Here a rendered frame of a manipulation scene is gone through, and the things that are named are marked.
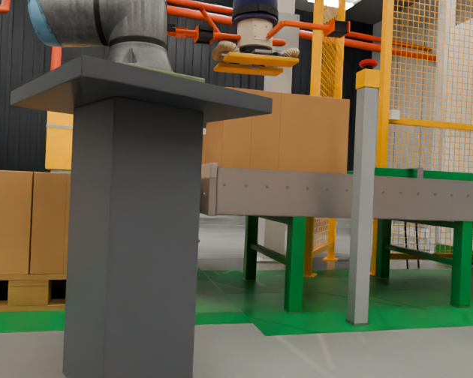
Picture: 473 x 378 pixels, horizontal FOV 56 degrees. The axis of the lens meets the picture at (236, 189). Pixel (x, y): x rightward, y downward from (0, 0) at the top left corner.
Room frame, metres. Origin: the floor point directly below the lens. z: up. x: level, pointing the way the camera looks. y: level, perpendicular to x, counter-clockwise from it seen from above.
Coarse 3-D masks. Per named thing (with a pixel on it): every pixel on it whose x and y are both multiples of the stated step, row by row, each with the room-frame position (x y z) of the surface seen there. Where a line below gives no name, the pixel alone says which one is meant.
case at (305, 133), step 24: (264, 96) 1.96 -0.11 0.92; (288, 96) 1.99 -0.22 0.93; (312, 96) 2.02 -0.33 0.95; (240, 120) 1.94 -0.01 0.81; (264, 120) 1.96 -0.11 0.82; (288, 120) 1.99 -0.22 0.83; (312, 120) 2.02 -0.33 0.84; (336, 120) 2.05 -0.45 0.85; (216, 144) 2.02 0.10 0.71; (240, 144) 1.94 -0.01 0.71; (264, 144) 1.97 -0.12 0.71; (288, 144) 1.99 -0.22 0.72; (312, 144) 2.02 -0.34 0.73; (336, 144) 2.05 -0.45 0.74; (264, 168) 1.97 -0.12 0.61; (288, 168) 1.99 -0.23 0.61; (312, 168) 2.02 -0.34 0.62; (336, 168) 2.05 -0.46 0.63
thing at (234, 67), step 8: (224, 64) 2.16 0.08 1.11; (232, 64) 2.18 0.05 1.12; (240, 64) 2.19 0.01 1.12; (224, 72) 2.26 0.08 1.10; (232, 72) 2.26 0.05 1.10; (240, 72) 2.26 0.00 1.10; (248, 72) 2.26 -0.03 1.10; (256, 72) 2.26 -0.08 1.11; (264, 72) 2.26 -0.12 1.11; (272, 72) 2.26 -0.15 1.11; (280, 72) 2.25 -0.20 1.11
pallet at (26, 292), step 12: (0, 276) 1.70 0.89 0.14; (12, 276) 1.71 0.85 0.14; (24, 276) 1.72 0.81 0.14; (36, 276) 1.74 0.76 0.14; (48, 276) 1.75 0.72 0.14; (60, 276) 1.76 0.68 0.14; (12, 288) 1.71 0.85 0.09; (24, 288) 1.72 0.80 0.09; (36, 288) 1.74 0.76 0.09; (48, 288) 1.75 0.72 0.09; (0, 300) 1.79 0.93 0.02; (12, 300) 1.71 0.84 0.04; (24, 300) 1.72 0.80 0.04; (36, 300) 1.74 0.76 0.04; (48, 300) 1.76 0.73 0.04; (60, 300) 1.83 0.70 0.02
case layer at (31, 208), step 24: (0, 192) 1.70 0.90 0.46; (24, 192) 1.72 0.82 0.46; (48, 192) 1.75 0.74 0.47; (0, 216) 1.70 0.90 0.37; (24, 216) 1.72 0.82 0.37; (48, 216) 1.75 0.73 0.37; (0, 240) 1.70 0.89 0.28; (24, 240) 1.72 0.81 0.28; (48, 240) 1.75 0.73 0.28; (0, 264) 1.70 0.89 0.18; (24, 264) 1.73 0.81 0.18; (48, 264) 1.75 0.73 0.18
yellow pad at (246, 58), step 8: (224, 56) 2.04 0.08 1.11; (232, 56) 1.98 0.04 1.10; (240, 56) 1.99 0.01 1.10; (248, 56) 2.00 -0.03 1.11; (256, 56) 2.01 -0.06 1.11; (264, 56) 2.02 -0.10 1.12; (272, 56) 2.03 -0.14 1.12; (280, 56) 2.06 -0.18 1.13; (264, 64) 2.11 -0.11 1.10; (272, 64) 2.11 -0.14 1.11; (280, 64) 2.11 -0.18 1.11; (288, 64) 2.11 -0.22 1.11
